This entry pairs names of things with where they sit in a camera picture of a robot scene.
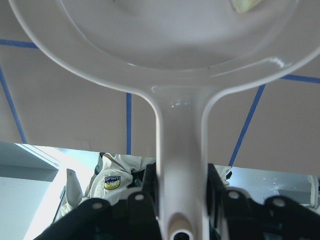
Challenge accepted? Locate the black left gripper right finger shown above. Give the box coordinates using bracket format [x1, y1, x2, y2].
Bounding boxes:
[206, 163, 320, 240]

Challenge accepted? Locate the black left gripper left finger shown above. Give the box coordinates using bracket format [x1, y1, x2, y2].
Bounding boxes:
[36, 164, 162, 240]

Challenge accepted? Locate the beige plastic dustpan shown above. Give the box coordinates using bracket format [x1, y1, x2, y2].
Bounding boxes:
[9, 0, 320, 240]

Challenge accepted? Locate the white cloth with badge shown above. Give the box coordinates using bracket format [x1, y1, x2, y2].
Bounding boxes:
[58, 152, 233, 221]

